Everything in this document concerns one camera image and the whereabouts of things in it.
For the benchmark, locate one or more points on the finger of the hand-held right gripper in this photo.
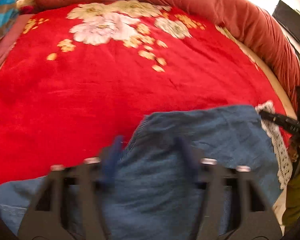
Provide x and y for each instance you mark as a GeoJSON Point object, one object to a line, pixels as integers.
{"type": "Point", "coordinates": [282, 121]}

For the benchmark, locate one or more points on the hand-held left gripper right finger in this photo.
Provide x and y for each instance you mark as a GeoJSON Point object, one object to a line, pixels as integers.
{"type": "Point", "coordinates": [187, 160]}

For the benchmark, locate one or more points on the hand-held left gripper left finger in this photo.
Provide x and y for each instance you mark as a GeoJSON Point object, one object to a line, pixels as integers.
{"type": "Point", "coordinates": [112, 160]}

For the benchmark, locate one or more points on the blue denim pants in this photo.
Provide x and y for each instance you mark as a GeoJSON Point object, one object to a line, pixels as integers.
{"type": "Point", "coordinates": [165, 135]}

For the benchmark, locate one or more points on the red floral blanket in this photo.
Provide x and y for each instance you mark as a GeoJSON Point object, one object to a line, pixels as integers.
{"type": "Point", "coordinates": [90, 92]}

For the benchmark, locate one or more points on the black monitor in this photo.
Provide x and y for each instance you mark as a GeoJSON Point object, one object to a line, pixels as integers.
{"type": "Point", "coordinates": [290, 22]}

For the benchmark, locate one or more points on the rust red quilt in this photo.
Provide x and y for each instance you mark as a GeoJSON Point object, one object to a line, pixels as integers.
{"type": "Point", "coordinates": [215, 2]}

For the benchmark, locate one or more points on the pink cloth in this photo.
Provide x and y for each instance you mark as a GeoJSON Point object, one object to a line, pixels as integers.
{"type": "Point", "coordinates": [5, 47]}

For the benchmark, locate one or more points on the floral cream cloth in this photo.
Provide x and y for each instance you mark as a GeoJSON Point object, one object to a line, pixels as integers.
{"type": "Point", "coordinates": [26, 5]}

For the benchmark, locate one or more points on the blue striped pillow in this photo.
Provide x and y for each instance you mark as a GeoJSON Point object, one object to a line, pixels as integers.
{"type": "Point", "coordinates": [2, 17]}

